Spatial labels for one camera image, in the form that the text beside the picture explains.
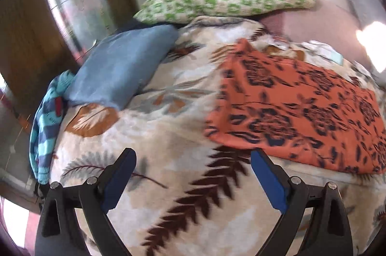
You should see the leaf print blanket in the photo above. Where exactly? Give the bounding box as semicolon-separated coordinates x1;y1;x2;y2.
48;16;386;256

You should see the white sock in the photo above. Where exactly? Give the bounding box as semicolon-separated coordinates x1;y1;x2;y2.
302;40;328;52

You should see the blue folded cloth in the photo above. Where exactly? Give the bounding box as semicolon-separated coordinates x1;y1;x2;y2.
64;24;178;110

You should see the light blue small cloth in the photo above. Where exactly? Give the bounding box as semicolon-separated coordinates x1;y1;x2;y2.
320;48;344;65

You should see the pink bed sheet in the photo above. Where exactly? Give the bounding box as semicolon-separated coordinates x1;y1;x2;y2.
259;1;367;46

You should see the orange floral shirt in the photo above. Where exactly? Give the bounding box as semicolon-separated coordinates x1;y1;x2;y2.
204;38;386;175

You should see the blue striped garment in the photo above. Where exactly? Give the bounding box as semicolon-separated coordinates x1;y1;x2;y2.
29;70;76;186

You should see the grey pillow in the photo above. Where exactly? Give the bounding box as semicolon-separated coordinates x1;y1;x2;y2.
333;0;386;76

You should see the wooden door with glass panel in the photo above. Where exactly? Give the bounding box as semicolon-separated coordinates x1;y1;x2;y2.
0;0;133;211

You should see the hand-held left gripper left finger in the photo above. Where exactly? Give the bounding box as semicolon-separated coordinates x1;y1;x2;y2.
34;148;137;256

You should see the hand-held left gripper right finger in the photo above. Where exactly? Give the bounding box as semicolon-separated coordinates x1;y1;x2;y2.
250;149;354;256

